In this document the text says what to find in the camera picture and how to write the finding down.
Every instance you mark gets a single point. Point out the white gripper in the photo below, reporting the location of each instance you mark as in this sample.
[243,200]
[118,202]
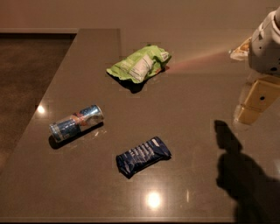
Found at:
[264,52]

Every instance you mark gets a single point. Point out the blue silver energy drink can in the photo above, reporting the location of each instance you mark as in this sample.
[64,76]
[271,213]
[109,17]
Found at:
[76,123]

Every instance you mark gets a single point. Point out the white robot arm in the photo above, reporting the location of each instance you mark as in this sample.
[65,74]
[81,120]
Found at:
[262,87]

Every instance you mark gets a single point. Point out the blue rxbar blueberry wrapper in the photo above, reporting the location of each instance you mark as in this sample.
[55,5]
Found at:
[145,154]

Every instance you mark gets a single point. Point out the green rice chip bag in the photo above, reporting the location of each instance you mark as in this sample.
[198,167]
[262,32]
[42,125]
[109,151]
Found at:
[141,65]

